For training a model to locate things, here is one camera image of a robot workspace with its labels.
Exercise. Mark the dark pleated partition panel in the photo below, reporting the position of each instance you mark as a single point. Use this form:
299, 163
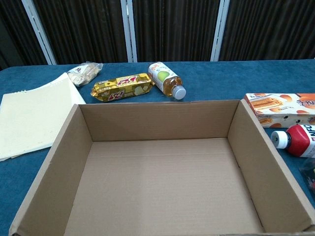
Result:
174, 29
86, 29
14, 32
270, 29

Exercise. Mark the blue felt table cover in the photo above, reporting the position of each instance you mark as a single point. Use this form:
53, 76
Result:
221, 78

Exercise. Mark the orange snack packet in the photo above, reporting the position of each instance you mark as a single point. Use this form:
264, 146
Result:
283, 105

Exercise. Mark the red juice bottle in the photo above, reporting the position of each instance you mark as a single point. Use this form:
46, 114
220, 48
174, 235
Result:
300, 140

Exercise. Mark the white partition frame post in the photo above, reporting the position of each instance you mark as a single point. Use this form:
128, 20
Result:
129, 32
220, 32
39, 32

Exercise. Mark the white paper sheet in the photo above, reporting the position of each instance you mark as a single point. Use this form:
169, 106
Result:
76, 94

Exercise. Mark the open brown cardboard box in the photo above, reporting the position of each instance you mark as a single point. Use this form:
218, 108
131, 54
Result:
157, 184

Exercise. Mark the cream paper sheet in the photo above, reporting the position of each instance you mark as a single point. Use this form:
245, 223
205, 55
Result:
32, 118

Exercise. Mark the clear box of red candies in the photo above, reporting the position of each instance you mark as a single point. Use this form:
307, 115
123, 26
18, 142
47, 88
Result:
310, 174

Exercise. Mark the gold biscuit packet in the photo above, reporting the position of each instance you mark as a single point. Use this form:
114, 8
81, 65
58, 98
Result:
123, 87

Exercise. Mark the yellow apple tea bottle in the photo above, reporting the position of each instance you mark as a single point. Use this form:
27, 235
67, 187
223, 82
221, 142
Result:
162, 76

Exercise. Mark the clear snack bag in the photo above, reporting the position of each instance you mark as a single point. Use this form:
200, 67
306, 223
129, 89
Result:
83, 72

